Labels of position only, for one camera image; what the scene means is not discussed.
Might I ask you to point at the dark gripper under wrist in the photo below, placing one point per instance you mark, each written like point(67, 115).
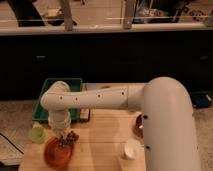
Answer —
point(62, 134)

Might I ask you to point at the purple grape bunch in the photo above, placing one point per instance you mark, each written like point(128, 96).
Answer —
point(69, 139)

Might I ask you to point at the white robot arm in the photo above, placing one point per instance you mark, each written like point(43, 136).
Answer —
point(169, 129)

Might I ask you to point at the red bowl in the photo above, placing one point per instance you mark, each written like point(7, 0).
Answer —
point(55, 155)

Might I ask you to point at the dark purple bowl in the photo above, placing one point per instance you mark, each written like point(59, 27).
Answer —
point(138, 128)

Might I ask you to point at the small green cup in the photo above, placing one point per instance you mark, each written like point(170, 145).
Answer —
point(36, 135)

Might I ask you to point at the small dark box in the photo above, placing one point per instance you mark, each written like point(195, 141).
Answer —
point(85, 115)

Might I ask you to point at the green plastic tray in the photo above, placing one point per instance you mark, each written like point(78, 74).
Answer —
point(40, 114)

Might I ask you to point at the white cup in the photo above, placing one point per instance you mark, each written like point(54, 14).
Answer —
point(131, 149)

